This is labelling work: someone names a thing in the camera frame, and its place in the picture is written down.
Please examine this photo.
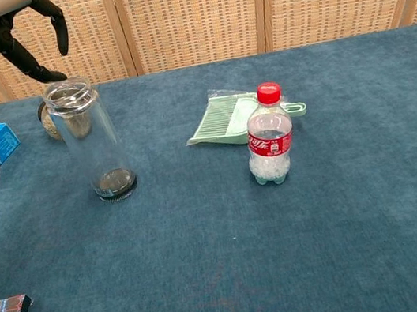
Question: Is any clear glass jar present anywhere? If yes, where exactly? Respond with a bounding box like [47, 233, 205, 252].
[39, 70, 141, 212]

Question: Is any round glass jar black lid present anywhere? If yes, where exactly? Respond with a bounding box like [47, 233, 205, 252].
[36, 99, 67, 144]

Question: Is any green plastic dustpan in bag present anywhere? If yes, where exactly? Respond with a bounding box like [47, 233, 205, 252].
[178, 74, 313, 156]

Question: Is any small cola bottle red cap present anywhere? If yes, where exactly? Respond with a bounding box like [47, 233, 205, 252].
[235, 78, 302, 190]

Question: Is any round metal strainer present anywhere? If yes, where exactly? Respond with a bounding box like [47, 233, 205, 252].
[46, 83, 92, 112]

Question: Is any blue carpet table cloth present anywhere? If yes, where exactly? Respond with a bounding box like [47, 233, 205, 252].
[0, 23, 417, 312]

